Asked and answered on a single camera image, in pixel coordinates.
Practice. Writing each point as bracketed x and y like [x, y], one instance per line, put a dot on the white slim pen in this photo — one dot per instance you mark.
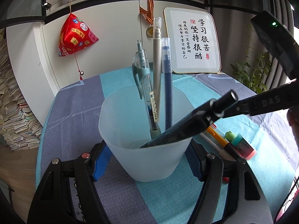
[211, 142]

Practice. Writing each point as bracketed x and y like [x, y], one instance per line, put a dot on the clear pen teal grip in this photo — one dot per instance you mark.
[146, 79]

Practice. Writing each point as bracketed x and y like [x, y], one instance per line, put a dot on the medal with striped ribbon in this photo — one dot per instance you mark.
[149, 16]

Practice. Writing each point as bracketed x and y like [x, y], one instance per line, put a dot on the blue grey patchwork tablecloth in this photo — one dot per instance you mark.
[70, 112]

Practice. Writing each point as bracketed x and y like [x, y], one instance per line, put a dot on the tall floor pile of books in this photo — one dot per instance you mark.
[16, 112]

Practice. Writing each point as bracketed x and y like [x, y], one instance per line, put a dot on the teal pink eraser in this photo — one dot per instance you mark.
[244, 147]

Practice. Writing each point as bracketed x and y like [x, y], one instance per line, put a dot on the green leafy plant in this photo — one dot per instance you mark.
[252, 74]

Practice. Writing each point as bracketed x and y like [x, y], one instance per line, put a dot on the blue pen clear cap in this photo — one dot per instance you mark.
[167, 79]

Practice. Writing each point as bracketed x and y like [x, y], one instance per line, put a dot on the framed calligraphy sign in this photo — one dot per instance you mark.
[193, 39]

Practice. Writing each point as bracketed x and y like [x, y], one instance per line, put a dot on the orange pen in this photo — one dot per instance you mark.
[219, 136]

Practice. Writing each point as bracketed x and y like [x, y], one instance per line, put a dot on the black pen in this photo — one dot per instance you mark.
[182, 130]

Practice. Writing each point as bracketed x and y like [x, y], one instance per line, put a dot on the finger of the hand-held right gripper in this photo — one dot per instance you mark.
[264, 102]

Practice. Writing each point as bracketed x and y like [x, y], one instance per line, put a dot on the person's right hand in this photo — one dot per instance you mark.
[293, 121]

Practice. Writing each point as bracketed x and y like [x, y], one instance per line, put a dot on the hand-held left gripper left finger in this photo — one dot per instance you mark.
[100, 165]

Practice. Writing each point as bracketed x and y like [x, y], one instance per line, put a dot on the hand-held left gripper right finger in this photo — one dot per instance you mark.
[193, 165]

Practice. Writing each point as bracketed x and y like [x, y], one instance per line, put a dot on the red pyramid hanging ornament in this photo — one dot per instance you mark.
[76, 37]

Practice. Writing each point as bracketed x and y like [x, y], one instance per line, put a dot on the beige pen clear cap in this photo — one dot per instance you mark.
[157, 63]

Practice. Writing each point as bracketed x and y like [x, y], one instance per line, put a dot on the green figure eraser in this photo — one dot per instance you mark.
[229, 136]

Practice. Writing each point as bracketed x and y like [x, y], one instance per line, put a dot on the white black patterned cloth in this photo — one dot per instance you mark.
[293, 198]

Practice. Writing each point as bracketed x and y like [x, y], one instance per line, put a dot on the frosted plastic cup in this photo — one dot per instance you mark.
[151, 163]

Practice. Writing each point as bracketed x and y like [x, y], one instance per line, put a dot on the red pen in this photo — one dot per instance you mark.
[232, 150]

